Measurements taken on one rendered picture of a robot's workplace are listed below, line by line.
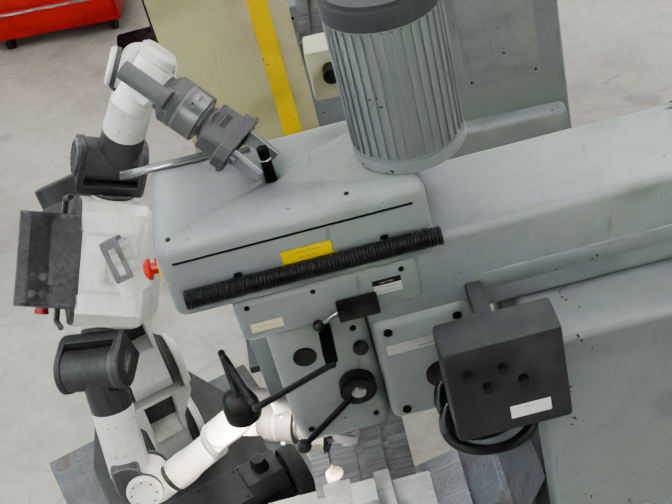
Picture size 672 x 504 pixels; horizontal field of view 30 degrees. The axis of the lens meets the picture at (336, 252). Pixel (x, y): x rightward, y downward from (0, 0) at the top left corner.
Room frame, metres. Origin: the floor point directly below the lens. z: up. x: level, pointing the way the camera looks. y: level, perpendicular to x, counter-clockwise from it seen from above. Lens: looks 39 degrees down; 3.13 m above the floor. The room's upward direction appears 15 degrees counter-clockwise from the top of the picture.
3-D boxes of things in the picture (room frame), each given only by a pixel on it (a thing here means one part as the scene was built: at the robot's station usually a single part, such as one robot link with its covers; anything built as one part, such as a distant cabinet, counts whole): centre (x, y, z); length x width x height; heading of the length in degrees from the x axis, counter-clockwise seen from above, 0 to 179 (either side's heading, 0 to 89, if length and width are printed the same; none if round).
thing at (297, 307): (1.81, 0.03, 1.68); 0.34 x 0.24 x 0.10; 89
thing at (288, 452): (2.37, 0.27, 0.50); 0.20 x 0.05 x 0.20; 17
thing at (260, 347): (1.81, 0.18, 1.45); 0.04 x 0.04 x 0.21; 89
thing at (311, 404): (1.81, 0.07, 1.47); 0.21 x 0.19 x 0.32; 179
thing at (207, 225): (1.81, 0.06, 1.81); 0.47 x 0.26 x 0.16; 89
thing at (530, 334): (1.46, -0.22, 1.62); 0.20 x 0.09 x 0.21; 89
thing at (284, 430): (1.85, 0.16, 1.23); 0.13 x 0.12 x 0.10; 154
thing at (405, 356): (1.80, -0.12, 1.47); 0.24 x 0.19 x 0.26; 179
